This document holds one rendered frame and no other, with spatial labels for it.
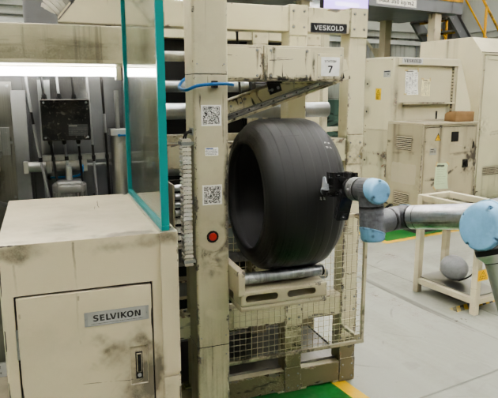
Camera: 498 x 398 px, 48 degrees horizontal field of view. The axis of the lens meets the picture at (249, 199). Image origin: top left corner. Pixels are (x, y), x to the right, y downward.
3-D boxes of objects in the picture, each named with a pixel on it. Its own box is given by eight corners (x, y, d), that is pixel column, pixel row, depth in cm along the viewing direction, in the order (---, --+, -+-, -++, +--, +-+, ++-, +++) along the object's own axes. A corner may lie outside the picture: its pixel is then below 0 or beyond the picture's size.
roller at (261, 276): (241, 276, 207) (237, 271, 211) (240, 287, 208) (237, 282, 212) (325, 266, 219) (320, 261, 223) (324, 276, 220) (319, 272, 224)
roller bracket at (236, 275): (238, 298, 204) (238, 272, 202) (208, 266, 241) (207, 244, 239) (247, 297, 205) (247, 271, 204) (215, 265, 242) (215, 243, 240)
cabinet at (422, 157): (418, 234, 630) (424, 123, 606) (382, 224, 680) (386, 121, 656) (473, 225, 674) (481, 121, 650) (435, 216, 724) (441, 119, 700)
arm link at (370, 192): (370, 208, 162) (368, 179, 162) (350, 205, 173) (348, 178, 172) (393, 205, 165) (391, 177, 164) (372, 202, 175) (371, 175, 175)
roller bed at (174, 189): (174, 251, 246) (171, 185, 240) (167, 243, 259) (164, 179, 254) (216, 247, 252) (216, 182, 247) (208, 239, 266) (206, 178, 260)
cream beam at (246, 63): (211, 80, 224) (210, 43, 221) (195, 81, 247) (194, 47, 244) (344, 81, 245) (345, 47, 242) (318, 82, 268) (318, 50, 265)
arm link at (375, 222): (398, 238, 171) (397, 203, 170) (374, 244, 165) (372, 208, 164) (378, 236, 178) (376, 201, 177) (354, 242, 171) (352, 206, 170)
